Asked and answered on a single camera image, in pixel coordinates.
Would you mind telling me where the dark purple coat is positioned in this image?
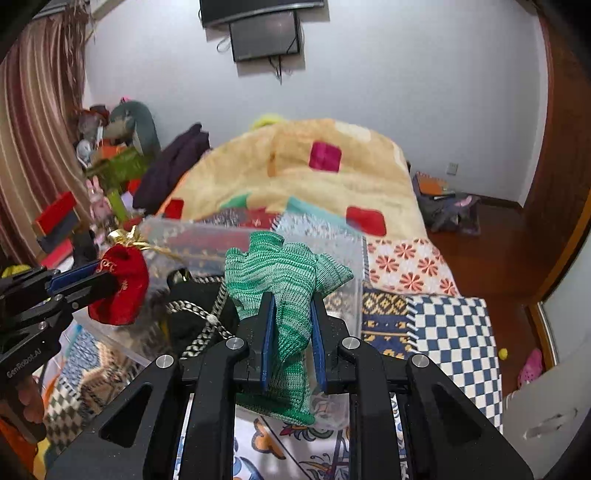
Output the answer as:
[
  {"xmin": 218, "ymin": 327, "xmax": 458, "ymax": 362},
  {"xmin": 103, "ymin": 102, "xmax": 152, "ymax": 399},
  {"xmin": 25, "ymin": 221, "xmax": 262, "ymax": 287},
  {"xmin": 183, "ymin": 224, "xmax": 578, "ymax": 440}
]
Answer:
[{"xmin": 132, "ymin": 122, "xmax": 213, "ymax": 216}]

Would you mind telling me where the wooden door frame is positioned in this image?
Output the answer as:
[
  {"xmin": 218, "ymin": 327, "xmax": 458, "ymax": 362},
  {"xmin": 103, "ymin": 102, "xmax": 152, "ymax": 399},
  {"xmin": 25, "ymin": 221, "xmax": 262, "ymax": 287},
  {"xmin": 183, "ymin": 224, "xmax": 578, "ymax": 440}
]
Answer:
[{"xmin": 519, "ymin": 11, "xmax": 591, "ymax": 374}]

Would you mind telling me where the person's left hand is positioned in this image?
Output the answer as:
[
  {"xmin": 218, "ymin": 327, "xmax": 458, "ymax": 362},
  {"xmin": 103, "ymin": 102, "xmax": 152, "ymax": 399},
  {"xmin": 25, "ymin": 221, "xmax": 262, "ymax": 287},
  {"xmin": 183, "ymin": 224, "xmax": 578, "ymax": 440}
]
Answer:
[{"xmin": 16, "ymin": 375, "xmax": 45, "ymax": 418}]

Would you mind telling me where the striped brown curtain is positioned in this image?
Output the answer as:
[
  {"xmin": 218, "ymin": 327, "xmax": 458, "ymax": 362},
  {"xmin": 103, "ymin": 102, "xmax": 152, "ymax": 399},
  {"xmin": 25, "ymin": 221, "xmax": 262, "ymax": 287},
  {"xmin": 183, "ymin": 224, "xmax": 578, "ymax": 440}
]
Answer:
[{"xmin": 0, "ymin": 7, "xmax": 93, "ymax": 271}]

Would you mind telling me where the grey green plush dinosaur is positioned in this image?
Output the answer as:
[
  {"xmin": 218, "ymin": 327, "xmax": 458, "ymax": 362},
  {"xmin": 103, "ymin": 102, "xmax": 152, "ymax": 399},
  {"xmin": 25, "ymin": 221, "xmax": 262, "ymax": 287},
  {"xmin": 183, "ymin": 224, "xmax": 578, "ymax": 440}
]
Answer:
[{"xmin": 102, "ymin": 100, "xmax": 162, "ymax": 157}]

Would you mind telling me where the pink doll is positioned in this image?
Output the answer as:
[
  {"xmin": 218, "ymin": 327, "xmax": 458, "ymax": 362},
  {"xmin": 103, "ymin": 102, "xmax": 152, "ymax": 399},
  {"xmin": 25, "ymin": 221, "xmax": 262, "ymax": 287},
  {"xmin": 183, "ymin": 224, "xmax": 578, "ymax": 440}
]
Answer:
[{"xmin": 87, "ymin": 179, "xmax": 112, "ymax": 224}]

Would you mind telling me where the clear plastic storage box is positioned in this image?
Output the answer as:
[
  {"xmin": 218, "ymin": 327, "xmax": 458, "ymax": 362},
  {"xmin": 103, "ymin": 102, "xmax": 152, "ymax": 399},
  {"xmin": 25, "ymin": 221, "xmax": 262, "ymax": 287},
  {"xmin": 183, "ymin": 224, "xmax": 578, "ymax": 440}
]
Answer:
[{"xmin": 71, "ymin": 216, "xmax": 366, "ymax": 432}]

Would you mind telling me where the orange notebook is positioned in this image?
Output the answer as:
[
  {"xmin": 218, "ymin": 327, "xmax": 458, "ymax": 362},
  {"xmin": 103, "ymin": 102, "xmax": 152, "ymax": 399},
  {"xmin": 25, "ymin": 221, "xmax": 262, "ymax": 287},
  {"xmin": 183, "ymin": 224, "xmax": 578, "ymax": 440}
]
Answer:
[{"xmin": 414, "ymin": 172, "xmax": 457, "ymax": 198}]

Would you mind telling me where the black drawstring bag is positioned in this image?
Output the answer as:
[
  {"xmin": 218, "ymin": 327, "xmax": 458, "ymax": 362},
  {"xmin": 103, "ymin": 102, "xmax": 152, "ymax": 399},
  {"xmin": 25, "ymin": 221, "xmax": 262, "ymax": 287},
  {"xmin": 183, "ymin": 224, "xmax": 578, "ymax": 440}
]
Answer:
[{"xmin": 164, "ymin": 268, "xmax": 242, "ymax": 361}]

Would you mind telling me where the gold ribbon pouch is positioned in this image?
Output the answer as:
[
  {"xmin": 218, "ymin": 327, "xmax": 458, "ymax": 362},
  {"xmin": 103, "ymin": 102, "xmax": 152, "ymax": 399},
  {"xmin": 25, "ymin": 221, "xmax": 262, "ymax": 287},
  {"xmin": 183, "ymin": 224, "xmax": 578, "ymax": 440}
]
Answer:
[{"xmin": 107, "ymin": 225, "xmax": 185, "ymax": 265}]

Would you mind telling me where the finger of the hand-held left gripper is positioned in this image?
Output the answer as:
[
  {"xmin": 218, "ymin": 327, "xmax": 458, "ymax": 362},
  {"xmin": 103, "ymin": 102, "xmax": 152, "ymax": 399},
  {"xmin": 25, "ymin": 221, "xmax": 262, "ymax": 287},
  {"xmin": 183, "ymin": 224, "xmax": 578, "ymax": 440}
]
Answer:
[
  {"xmin": 0, "ymin": 261, "xmax": 102, "ymax": 301},
  {"xmin": 0, "ymin": 272, "xmax": 122, "ymax": 356}
]

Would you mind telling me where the red velvet pouch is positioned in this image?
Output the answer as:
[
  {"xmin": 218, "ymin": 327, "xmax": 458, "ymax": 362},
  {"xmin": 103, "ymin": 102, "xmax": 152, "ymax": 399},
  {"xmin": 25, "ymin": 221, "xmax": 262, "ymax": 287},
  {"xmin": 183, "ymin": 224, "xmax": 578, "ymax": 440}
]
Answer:
[{"xmin": 88, "ymin": 244, "xmax": 150, "ymax": 326}]

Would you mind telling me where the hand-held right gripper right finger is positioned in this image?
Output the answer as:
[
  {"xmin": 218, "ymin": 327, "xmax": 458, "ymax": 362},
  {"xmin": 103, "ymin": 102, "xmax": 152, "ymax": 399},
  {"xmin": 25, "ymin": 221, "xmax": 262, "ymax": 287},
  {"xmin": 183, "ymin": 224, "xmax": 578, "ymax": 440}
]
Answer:
[{"xmin": 309, "ymin": 294, "xmax": 536, "ymax": 480}]

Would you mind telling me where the yellow green plush toy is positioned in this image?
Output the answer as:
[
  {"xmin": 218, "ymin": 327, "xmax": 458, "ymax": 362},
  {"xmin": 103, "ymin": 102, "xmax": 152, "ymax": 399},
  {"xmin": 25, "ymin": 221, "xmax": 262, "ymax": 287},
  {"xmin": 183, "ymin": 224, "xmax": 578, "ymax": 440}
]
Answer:
[{"xmin": 251, "ymin": 113, "xmax": 288, "ymax": 131}]

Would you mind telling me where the yellow plush blanket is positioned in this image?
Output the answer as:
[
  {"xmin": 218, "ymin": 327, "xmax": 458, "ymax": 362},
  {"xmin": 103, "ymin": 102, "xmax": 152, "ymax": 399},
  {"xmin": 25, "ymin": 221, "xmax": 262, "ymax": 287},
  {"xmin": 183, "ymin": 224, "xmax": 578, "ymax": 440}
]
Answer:
[{"xmin": 156, "ymin": 118, "xmax": 428, "ymax": 241}]

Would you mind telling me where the patchwork bed sheet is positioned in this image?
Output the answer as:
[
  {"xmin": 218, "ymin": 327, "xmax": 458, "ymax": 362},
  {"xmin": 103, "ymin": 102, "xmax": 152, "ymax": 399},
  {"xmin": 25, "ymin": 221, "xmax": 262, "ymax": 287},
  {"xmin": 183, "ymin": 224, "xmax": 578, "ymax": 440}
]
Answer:
[{"xmin": 41, "ymin": 207, "xmax": 505, "ymax": 480}]

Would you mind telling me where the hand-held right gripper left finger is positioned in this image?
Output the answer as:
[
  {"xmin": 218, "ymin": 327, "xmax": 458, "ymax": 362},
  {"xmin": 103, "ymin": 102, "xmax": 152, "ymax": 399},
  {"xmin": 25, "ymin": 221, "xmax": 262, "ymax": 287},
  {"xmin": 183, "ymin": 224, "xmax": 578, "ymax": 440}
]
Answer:
[{"xmin": 46, "ymin": 292, "xmax": 278, "ymax": 480}]

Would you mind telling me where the grey bag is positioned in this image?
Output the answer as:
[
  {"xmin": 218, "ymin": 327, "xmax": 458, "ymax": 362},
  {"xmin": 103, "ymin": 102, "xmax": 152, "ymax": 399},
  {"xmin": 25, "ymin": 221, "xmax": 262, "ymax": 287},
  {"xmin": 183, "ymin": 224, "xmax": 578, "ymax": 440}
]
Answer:
[{"xmin": 418, "ymin": 193, "xmax": 482, "ymax": 237}]

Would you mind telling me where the green knit glove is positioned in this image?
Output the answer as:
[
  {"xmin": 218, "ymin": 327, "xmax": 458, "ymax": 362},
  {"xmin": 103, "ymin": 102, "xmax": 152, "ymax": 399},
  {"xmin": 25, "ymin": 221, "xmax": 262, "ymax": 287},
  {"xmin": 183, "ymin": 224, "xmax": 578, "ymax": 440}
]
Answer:
[{"xmin": 224, "ymin": 232, "xmax": 355, "ymax": 428}]

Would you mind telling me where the red box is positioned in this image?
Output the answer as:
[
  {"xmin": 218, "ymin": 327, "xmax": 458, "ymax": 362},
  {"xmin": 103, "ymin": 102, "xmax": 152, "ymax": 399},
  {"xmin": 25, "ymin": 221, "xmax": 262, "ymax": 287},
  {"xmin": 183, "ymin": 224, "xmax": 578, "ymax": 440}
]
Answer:
[{"xmin": 34, "ymin": 191, "xmax": 80, "ymax": 237}]

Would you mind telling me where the pink shoe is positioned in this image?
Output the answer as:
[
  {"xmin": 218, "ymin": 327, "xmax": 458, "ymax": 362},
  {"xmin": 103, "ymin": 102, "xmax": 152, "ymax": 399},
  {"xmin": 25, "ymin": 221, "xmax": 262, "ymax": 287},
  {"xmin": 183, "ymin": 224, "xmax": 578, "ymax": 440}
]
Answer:
[{"xmin": 516, "ymin": 348, "xmax": 544, "ymax": 389}]

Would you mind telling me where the black wall box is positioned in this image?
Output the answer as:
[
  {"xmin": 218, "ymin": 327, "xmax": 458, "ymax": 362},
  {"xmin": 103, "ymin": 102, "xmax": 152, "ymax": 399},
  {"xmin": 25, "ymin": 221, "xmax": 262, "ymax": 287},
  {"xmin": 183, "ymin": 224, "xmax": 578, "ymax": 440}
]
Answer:
[{"xmin": 229, "ymin": 11, "xmax": 304, "ymax": 64}]

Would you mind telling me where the white plastic stool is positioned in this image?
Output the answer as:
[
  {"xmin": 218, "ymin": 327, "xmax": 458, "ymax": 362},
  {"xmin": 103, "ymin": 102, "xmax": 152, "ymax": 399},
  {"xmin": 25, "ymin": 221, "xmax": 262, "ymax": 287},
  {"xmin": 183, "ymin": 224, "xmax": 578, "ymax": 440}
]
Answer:
[{"xmin": 501, "ymin": 364, "xmax": 591, "ymax": 464}]

